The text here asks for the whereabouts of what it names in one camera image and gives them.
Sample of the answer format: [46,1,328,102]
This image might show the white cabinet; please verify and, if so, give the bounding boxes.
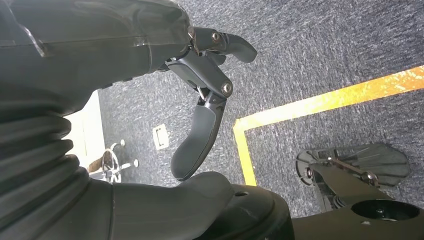
[62,91,107,170]

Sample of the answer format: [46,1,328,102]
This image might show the white floor socket plate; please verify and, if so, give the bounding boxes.
[152,123,170,151]

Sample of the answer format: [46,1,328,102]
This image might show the chrome chair base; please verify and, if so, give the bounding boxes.
[87,139,140,184]

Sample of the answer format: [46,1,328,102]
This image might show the black robot waist housing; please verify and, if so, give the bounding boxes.
[198,184,296,240]

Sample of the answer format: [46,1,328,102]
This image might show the yellow floor tape line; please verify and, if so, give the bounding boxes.
[232,65,424,187]

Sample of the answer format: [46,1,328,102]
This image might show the black robot foot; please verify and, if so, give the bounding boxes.
[295,143,411,188]

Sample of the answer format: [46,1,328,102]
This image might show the black robot leg bracket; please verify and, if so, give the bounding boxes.
[291,162,424,240]

